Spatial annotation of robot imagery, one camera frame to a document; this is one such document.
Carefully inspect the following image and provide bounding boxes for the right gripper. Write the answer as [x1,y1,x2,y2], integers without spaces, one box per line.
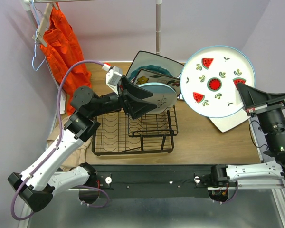
[237,82,285,154]

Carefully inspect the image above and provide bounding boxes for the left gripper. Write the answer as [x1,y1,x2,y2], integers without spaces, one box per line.
[90,75,158,119]

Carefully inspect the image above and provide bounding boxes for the grey square plate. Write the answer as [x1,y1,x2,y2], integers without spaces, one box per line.
[209,109,249,133]

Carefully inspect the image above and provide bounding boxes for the watermelon round plate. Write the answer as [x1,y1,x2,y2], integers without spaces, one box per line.
[180,45,256,118]

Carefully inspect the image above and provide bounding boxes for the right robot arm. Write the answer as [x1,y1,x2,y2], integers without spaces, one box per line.
[209,83,285,187]

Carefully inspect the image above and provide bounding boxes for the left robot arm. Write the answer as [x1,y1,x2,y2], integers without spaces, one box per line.
[8,76,157,212]

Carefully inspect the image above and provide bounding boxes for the flower square plate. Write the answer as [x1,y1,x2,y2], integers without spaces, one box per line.
[132,69,181,95]

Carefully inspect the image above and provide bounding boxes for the blue and cream round plate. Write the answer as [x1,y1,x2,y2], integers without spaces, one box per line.
[139,82,177,114]

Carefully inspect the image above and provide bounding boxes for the teal rimmed plate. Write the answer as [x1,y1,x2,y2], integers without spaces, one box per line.
[127,65,173,81]

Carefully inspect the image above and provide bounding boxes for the large white square plate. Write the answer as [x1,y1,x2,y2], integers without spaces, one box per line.
[126,51,184,77]

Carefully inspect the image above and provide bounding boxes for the beige cloth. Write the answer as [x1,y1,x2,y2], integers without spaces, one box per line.
[46,116,94,172]

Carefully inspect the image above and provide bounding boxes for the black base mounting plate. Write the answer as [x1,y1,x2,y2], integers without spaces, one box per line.
[85,164,238,199]

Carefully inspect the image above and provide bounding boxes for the orange shorts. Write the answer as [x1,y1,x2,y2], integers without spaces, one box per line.
[39,2,93,114]

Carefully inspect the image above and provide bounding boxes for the wooden clip hanger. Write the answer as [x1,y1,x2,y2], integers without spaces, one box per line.
[32,2,58,47]

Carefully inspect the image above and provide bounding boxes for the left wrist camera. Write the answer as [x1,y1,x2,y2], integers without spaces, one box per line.
[106,66,123,86]

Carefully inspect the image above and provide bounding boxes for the black wire dish rack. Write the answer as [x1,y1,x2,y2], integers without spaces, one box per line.
[91,107,178,156]

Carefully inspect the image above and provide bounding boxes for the blue wire hanger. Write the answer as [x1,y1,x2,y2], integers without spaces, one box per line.
[30,0,46,72]

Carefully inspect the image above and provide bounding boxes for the white clothes rack frame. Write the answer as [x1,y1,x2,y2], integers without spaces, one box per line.
[20,0,162,55]

